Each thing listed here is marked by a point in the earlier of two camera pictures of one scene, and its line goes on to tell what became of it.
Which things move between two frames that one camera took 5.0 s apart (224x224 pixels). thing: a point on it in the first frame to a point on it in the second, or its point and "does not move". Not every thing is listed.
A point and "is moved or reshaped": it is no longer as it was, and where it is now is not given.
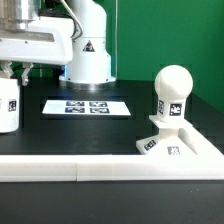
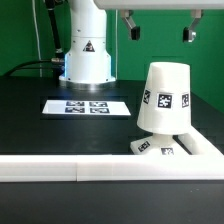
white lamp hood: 9,105 to 165,107
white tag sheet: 85,107 does not move
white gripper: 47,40 to 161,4
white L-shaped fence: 206,163 does not move
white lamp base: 175,138 is moved or reshaped
